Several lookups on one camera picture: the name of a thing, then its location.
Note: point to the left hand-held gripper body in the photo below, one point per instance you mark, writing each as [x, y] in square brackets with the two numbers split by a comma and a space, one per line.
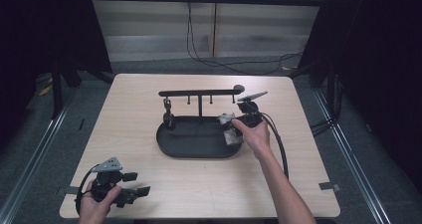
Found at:
[104, 184]

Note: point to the dark curtain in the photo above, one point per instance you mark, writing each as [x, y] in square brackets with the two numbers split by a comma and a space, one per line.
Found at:
[381, 68]
[40, 28]

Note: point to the black metal stand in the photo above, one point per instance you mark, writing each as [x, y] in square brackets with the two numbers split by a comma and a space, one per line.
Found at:
[56, 91]
[331, 91]

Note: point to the black key rack with tray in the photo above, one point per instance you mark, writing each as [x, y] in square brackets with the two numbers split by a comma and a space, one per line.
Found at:
[195, 144]

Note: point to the grey key pouch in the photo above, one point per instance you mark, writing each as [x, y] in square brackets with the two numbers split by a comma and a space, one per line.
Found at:
[232, 140]

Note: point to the person's right hand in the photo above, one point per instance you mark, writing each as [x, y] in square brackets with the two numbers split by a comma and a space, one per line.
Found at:
[257, 139]

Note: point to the person's left hand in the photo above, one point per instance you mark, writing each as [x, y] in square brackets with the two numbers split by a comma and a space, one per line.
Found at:
[94, 209]

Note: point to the yellow scrap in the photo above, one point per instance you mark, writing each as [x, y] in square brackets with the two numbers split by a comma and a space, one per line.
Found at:
[45, 90]

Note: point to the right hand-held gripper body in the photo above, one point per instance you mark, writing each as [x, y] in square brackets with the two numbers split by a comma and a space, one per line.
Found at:
[252, 114]

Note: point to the grey tape strip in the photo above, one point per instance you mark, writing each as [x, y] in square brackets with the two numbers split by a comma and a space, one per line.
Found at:
[330, 186]
[68, 190]

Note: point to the aluminium floor rail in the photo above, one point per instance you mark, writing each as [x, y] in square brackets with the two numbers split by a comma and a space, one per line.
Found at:
[36, 154]
[351, 157]

